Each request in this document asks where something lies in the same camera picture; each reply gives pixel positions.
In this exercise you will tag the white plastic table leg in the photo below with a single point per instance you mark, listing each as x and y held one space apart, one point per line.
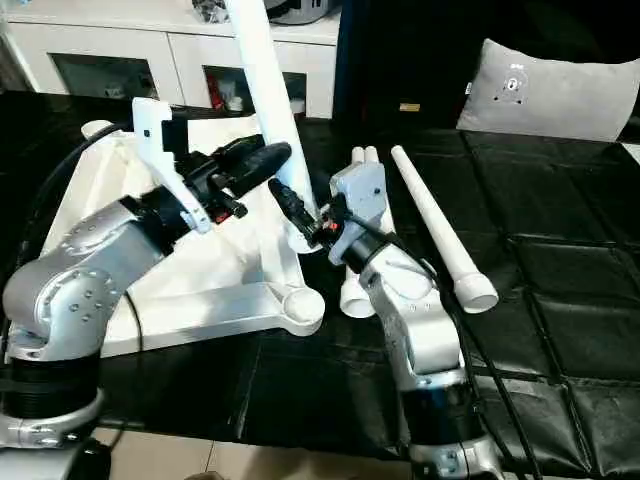
357 300
440 225
265 75
372 152

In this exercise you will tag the white plastic table top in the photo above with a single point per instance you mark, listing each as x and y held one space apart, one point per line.
210 280

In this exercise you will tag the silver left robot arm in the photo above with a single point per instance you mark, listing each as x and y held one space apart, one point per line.
75 280

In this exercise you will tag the gold sofa label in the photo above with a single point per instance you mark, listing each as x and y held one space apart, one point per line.
410 107

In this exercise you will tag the white glass-door cabinet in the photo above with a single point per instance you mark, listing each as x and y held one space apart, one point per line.
100 45

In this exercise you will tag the black sofa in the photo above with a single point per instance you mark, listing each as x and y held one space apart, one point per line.
400 50

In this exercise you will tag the black work mat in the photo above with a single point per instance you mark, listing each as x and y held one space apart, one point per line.
550 250

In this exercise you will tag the grey printed cushion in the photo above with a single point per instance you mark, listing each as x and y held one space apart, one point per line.
545 95

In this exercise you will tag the white flat panel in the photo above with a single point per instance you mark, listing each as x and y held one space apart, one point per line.
631 152

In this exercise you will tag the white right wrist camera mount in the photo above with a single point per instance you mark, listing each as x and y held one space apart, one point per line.
360 190

